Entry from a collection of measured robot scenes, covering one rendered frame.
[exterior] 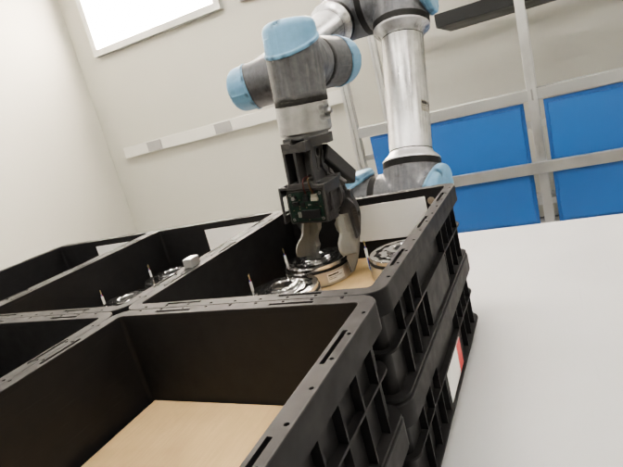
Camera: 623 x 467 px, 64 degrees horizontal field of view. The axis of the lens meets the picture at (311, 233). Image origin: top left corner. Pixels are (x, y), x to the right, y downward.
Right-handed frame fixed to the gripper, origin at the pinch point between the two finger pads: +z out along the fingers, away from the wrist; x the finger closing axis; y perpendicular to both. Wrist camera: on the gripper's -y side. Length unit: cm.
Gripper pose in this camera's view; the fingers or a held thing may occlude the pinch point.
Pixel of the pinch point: (335, 262)
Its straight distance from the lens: 78.3
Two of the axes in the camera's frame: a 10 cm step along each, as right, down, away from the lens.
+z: 1.7, 9.5, 2.6
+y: -4.0, 3.1, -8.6
